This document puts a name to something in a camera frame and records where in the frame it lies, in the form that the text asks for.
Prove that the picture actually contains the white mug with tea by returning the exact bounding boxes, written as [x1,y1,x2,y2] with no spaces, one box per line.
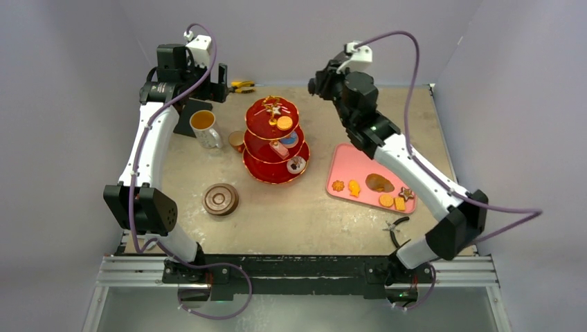
[189,110,224,149]

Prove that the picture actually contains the black square mat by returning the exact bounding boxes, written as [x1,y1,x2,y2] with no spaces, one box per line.
[173,98,207,138]

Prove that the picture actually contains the red three-tier cake stand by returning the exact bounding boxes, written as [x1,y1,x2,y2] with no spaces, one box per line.
[242,95,310,185]

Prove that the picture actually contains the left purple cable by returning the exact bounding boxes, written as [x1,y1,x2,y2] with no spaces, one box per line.
[127,23,253,322]

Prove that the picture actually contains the brown star cookie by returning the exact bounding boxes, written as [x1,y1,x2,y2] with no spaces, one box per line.
[398,187,415,201]

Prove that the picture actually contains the yellow black pliers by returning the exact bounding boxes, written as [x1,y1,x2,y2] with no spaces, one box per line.
[228,80,256,94]

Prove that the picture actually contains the blue frosted donut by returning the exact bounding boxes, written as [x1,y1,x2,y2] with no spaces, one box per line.
[279,131,299,149]

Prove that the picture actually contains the pink serving tray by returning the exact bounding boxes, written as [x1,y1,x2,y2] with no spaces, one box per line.
[326,143,417,214]

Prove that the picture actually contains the pink cake slice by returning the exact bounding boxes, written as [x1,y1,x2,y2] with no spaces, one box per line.
[269,140,289,160]

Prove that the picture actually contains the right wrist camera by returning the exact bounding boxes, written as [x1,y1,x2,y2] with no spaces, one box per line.
[335,41,373,73]

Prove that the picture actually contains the black base frame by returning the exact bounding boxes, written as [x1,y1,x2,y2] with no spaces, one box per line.
[162,254,433,301]

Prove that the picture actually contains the brown croissant pastry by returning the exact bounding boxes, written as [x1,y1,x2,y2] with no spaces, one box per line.
[365,173,395,193]

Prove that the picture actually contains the small brown cup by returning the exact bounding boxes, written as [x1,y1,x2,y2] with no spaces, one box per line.
[228,131,245,154]

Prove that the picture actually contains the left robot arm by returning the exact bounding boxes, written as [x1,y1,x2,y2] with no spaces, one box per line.
[103,36,228,283]

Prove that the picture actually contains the aluminium rail frame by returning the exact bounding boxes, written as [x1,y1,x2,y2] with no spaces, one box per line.
[93,82,500,290]

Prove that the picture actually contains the square cracker cookie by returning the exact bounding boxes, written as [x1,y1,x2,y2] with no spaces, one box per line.
[394,196,406,211]

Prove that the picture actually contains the black handled pliers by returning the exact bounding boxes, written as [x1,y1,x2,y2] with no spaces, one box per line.
[383,216,410,249]

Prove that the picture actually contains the orange flower cookie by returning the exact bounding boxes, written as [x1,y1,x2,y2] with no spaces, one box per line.
[332,180,345,192]

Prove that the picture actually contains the round orange cookie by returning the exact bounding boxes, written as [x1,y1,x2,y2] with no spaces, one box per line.
[276,116,294,131]

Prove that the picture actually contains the round cracker cookie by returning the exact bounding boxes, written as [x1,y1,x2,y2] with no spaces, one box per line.
[379,194,395,208]

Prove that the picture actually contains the orange fish cookie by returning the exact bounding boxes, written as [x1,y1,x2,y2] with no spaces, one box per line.
[348,180,361,197]

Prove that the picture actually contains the white star cookie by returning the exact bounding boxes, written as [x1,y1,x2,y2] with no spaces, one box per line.
[266,104,281,118]

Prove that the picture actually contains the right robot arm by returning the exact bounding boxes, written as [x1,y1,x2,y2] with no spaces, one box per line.
[308,52,489,282]

